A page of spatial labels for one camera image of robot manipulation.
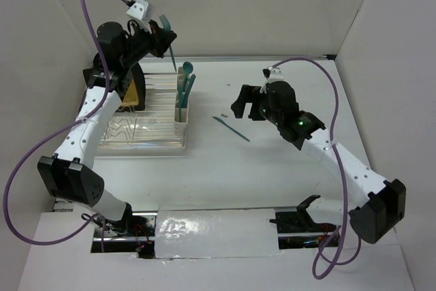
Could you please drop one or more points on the clear plastic dish rack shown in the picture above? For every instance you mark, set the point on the clear plastic dish rack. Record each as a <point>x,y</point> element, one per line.
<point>147,132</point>

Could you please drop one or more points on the yellow square plate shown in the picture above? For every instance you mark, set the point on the yellow square plate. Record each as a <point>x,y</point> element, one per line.
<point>129,85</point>

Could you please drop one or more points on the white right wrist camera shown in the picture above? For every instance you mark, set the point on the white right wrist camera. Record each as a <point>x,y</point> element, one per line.
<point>271,74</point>

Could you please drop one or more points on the white taped cover panel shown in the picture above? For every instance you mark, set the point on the white taped cover panel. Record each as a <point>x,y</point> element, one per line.
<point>238,233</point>

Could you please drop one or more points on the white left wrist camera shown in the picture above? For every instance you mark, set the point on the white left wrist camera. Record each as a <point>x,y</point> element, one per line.
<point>141,12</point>

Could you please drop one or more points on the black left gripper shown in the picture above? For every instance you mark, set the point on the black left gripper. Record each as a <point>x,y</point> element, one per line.
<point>159,38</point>

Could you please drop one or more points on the white utensil holder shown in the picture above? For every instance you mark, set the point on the white utensil holder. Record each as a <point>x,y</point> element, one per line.
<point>180,114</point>

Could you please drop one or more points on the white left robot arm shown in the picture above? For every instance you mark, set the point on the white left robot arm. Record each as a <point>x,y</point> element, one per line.
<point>68,173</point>

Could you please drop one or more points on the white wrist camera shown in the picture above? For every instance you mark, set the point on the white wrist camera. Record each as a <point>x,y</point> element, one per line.
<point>271,74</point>
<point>141,12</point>

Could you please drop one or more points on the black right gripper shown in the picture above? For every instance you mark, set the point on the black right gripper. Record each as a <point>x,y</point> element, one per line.
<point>248,93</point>

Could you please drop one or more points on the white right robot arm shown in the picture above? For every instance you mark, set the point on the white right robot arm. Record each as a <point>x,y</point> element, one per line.
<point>380,203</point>

